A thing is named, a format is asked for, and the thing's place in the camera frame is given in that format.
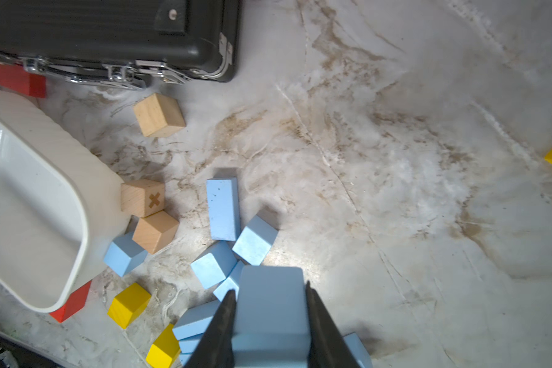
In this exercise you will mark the long speckled blue block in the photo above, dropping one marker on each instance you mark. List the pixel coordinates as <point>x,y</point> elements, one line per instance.
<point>223,203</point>

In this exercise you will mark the blue long block stack bottom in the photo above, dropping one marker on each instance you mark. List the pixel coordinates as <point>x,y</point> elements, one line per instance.
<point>184,358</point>

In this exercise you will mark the blue flat block right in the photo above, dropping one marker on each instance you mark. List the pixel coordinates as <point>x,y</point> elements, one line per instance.
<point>358,350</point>

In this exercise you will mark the blue long block stack top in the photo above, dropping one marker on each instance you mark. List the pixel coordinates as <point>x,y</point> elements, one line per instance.
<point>196,320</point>

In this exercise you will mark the blue cube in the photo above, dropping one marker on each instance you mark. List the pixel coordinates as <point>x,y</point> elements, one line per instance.
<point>255,241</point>
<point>230,283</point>
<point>124,254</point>
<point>214,265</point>

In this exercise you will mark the black ribbed carrying case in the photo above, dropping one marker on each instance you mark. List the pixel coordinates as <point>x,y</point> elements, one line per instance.
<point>121,44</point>

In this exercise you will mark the yellow cube lower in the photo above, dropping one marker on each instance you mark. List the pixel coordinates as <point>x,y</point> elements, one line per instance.
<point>165,349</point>

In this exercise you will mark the white plastic tub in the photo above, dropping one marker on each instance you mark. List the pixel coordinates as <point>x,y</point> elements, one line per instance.
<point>60,208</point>

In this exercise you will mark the plain wood cube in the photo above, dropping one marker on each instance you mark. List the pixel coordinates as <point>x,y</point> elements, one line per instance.
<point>155,232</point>

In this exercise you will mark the yellow cube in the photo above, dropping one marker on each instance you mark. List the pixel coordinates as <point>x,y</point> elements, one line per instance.
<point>165,349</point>
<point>128,305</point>

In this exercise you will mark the blue cube isolated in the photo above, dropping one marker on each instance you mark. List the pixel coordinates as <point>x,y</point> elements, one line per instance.
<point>271,327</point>

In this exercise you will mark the red block behind tub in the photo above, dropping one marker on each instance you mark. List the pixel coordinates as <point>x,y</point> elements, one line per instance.
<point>15,78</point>

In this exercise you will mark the wood cube with cross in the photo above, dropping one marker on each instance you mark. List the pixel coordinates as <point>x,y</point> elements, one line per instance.
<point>143,197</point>

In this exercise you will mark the yellow cube left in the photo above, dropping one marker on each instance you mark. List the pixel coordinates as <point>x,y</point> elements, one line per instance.
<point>128,305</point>

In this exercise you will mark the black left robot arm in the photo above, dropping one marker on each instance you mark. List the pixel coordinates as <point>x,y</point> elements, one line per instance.
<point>14,355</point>

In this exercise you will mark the red block near orange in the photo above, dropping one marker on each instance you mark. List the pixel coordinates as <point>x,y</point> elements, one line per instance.
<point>74,303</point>

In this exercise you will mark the wood cube near case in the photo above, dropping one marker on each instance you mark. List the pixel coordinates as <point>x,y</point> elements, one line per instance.
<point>159,116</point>

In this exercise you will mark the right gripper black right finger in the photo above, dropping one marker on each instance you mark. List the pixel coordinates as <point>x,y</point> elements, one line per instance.
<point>328,348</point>

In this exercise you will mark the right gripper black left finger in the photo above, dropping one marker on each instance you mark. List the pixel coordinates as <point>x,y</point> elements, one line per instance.
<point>215,348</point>

